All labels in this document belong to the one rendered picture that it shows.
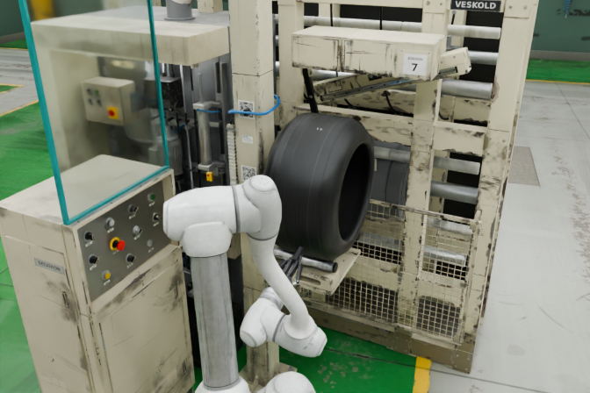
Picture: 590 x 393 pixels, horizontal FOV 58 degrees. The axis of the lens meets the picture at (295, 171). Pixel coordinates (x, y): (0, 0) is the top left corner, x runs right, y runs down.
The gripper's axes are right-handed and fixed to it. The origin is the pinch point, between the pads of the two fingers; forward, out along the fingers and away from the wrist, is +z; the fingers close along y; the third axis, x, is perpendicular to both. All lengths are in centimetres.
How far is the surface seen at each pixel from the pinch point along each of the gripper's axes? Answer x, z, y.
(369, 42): -61, 64, -9
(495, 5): -65, 98, -52
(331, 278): 17.9, 7.5, -9.5
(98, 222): -27, -31, 64
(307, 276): 18.9, 5.9, 0.7
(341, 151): -34.8, 25.0, -11.0
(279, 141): -36.6, 22.3, 13.6
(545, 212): 175, 258, -93
